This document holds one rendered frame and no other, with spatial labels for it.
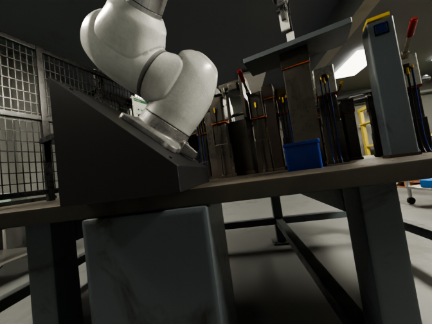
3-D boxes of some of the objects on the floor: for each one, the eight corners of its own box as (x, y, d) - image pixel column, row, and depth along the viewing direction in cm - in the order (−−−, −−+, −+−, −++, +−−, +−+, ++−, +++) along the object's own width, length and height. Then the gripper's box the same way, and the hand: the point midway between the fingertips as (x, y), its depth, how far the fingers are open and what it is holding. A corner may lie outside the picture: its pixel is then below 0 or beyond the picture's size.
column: (252, 544, 39) (207, 206, 42) (107, 533, 42) (77, 221, 46) (247, 378, 69) (221, 190, 73) (162, 380, 73) (142, 200, 76)
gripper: (283, -45, 67) (294, 15, 65) (296, 4, 88) (303, 51, 87) (262, -31, 70) (271, 26, 69) (278, 13, 92) (285, 58, 91)
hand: (288, 37), depth 78 cm, fingers open, 13 cm apart
